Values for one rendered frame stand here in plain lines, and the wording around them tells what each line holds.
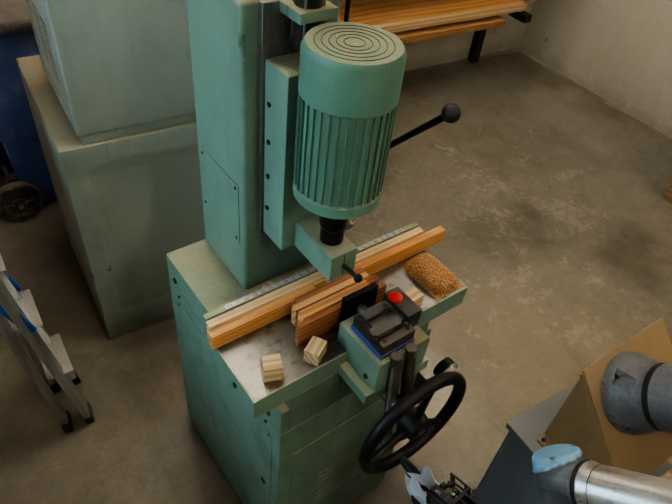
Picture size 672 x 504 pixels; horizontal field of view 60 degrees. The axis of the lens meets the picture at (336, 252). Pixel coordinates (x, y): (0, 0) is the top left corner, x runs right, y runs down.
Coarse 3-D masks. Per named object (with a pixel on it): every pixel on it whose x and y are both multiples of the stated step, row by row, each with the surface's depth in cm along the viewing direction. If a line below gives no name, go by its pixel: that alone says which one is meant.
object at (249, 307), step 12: (420, 228) 150; (396, 240) 145; (360, 252) 141; (372, 252) 141; (312, 276) 134; (288, 288) 130; (300, 288) 132; (264, 300) 127; (276, 300) 129; (228, 312) 124; (240, 312) 124; (216, 324) 121
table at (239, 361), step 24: (408, 288) 141; (432, 312) 139; (264, 336) 126; (288, 336) 127; (336, 336) 128; (216, 360) 125; (240, 360) 121; (288, 360) 122; (336, 360) 124; (240, 384) 117; (264, 384) 117; (288, 384) 118; (312, 384) 124; (360, 384) 123; (264, 408) 118
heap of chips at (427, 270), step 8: (416, 256) 146; (424, 256) 145; (432, 256) 145; (400, 264) 146; (408, 264) 145; (416, 264) 143; (424, 264) 142; (432, 264) 142; (440, 264) 143; (408, 272) 144; (416, 272) 143; (424, 272) 141; (432, 272) 141; (440, 272) 141; (448, 272) 142; (416, 280) 143; (424, 280) 141; (432, 280) 140; (440, 280) 140; (448, 280) 141; (456, 280) 142; (424, 288) 141; (432, 288) 140; (440, 288) 139; (448, 288) 140; (456, 288) 142; (440, 296) 140
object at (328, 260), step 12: (312, 216) 130; (300, 228) 128; (312, 228) 128; (300, 240) 130; (312, 240) 125; (348, 240) 126; (312, 252) 127; (324, 252) 123; (336, 252) 123; (348, 252) 123; (324, 264) 124; (336, 264) 123; (348, 264) 126; (324, 276) 126; (336, 276) 126
